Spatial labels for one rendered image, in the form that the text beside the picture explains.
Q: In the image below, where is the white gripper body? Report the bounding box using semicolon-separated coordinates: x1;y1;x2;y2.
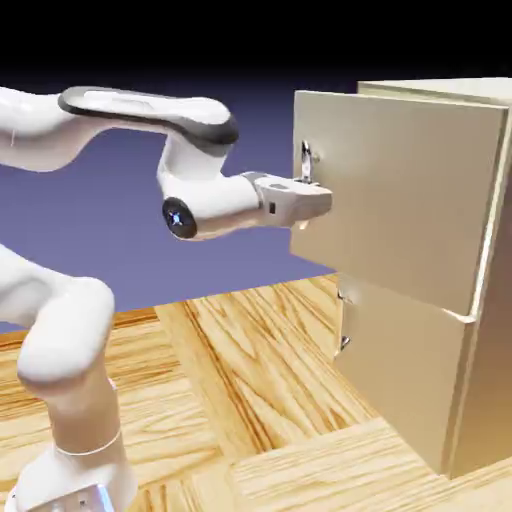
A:
282;178;334;231

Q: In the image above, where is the long silver door handle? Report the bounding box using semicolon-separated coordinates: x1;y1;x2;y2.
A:
294;138;321;187

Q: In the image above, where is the large beige cabinet door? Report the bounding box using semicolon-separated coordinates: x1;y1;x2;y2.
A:
288;89;510;318

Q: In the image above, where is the small beige cabinet door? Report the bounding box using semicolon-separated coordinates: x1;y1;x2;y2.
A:
334;274;476;478

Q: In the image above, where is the beige cabinet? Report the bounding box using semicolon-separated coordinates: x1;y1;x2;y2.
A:
334;76;512;481

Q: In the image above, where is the short silver door handle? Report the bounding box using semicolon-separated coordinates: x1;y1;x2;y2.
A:
337;288;354;353

